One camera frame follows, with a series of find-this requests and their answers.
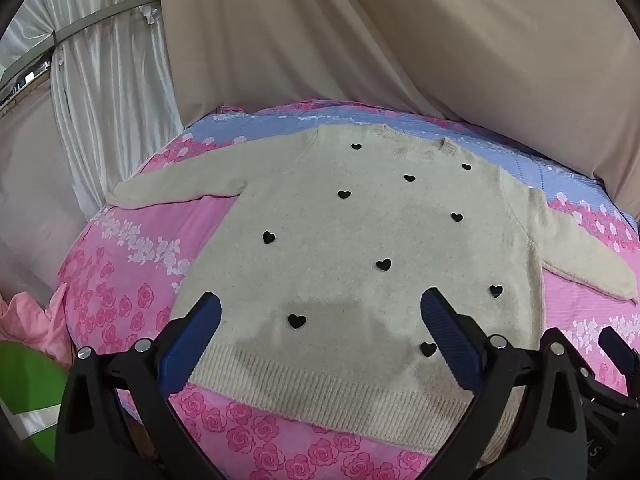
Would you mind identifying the cream sweater with black hearts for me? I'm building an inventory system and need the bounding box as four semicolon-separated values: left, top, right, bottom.
107;124;640;456

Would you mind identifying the pink floral bed sheet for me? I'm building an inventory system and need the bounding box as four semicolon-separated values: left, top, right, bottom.
57;100;640;480

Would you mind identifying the grey metal bar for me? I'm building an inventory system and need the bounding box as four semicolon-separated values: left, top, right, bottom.
52;0;162;43

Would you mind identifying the pink cloth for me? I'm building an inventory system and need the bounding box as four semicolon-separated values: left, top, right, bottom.
0;285;73;368

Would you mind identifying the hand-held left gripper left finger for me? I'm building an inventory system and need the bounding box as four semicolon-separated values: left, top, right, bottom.
56;291;231;480

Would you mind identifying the green bag with white stripe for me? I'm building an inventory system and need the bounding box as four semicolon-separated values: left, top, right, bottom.
0;341;68;466

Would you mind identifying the beige curtain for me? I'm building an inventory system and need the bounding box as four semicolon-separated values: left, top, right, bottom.
159;0;640;221

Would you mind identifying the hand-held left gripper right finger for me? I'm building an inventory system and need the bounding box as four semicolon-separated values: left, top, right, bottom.
420;287;588;480

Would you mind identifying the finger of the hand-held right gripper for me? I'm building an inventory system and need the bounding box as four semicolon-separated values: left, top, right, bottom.
598;326;640;396

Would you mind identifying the white satin curtain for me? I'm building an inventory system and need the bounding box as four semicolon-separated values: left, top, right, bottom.
0;0;183;218

